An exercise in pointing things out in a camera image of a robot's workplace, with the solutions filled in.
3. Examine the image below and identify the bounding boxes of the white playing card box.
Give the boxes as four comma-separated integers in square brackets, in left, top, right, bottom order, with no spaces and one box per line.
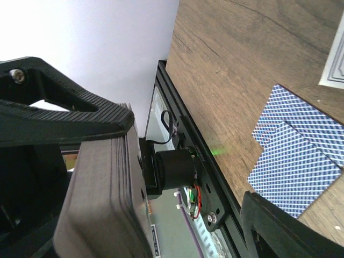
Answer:
[319,15,343,89]

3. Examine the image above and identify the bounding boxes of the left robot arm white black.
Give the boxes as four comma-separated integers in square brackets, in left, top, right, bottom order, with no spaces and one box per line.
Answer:
[138,110,199,200]

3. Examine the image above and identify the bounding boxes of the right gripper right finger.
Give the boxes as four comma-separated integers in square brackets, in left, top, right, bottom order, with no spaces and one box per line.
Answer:
[241,191,343,257]

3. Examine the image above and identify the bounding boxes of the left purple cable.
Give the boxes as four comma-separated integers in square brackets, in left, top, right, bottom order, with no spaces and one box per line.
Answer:
[174,191,206,258]

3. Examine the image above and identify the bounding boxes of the dealt blue backed card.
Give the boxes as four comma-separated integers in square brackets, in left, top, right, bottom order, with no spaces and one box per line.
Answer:
[248,122,341,218]

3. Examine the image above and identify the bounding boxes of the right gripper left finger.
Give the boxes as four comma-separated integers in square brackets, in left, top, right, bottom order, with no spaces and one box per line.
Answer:
[1,57,134,147]

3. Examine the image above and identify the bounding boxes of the light blue slotted cable duct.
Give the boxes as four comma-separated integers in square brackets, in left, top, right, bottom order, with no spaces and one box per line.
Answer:
[193,216,232,258]

